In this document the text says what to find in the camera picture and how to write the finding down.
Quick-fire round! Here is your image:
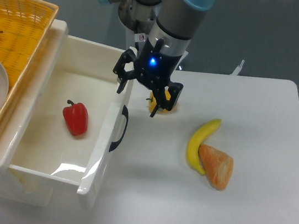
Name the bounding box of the black drawer handle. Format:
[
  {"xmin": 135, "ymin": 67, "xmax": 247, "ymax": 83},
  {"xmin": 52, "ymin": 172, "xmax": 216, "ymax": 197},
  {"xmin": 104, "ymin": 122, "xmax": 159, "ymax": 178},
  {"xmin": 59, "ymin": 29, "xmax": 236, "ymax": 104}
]
[{"xmin": 109, "ymin": 105, "xmax": 129, "ymax": 152}]

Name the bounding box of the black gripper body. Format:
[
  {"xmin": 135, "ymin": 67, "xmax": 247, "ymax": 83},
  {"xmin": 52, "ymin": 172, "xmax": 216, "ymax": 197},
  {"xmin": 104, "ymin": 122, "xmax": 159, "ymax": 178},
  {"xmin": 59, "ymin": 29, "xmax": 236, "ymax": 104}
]
[{"xmin": 134, "ymin": 38, "xmax": 181, "ymax": 89}]

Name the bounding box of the yellow wicker basket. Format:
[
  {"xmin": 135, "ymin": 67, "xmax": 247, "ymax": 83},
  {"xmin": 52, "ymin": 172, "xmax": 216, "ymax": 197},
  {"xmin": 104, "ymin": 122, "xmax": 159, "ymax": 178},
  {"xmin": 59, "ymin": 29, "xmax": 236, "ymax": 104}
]
[{"xmin": 0, "ymin": 0, "xmax": 59, "ymax": 122}]

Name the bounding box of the red bell pepper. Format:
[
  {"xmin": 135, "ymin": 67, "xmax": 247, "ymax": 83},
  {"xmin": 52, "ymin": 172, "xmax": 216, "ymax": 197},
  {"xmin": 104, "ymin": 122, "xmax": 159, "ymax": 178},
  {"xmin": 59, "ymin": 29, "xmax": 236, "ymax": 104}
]
[{"xmin": 62, "ymin": 99, "xmax": 89, "ymax": 136}]

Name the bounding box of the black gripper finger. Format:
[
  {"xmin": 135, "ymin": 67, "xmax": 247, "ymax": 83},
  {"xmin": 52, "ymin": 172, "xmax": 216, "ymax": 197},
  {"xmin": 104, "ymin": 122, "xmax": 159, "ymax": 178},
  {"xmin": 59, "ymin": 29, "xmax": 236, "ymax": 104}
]
[
  {"xmin": 113, "ymin": 49, "xmax": 137, "ymax": 94},
  {"xmin": 148, "ymin": 80, "xmax": 184, "ymax": 118}
]

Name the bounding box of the white cable connector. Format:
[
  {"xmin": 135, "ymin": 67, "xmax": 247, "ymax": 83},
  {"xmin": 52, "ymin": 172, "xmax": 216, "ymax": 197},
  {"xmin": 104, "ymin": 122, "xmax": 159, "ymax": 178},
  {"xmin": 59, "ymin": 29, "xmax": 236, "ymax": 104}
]
[{"xmin": 230, "ymin": 60, "xmax": 245, "ymax": 76}]

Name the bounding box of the white drawer cabinet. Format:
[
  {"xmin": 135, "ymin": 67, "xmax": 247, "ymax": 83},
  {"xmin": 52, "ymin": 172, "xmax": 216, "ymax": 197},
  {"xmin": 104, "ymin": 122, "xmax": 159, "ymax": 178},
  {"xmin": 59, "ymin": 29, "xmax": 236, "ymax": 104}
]
[{"xmin": 0, "ymin": 20, "xmax": 68, "ymax": 207}]

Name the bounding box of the yellow bell pepper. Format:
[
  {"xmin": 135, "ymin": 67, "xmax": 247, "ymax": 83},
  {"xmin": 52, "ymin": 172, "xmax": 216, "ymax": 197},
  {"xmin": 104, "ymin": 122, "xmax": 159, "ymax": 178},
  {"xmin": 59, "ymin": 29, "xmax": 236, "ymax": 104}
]
[{"xmin": 146, "ymin": 89, "xmax": 177, "ymax": 114}]

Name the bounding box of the white top drawer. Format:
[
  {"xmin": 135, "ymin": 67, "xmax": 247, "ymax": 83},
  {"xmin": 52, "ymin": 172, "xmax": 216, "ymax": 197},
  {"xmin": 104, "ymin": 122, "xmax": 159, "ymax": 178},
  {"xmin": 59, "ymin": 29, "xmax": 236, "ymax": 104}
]
[{"xmin": 9, "ymin": 36, "xmax": 132, "ymax": 209}]

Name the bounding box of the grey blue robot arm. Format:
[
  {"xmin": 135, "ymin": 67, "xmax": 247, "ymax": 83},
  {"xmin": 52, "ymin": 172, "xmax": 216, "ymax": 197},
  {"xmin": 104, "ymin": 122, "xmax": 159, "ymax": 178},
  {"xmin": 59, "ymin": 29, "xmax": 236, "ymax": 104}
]
[{"xmin": 100, "ymin": 0, "xmax": 215, "ymax": 117}]

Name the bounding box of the yellow banana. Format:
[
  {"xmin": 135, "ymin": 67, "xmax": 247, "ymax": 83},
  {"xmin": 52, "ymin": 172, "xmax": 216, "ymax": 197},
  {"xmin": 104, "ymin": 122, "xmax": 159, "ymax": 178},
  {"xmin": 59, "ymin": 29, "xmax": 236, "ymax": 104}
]
[{"xmin": 185, "ymin": 119, "xmax": 222, "ymax": 175}]

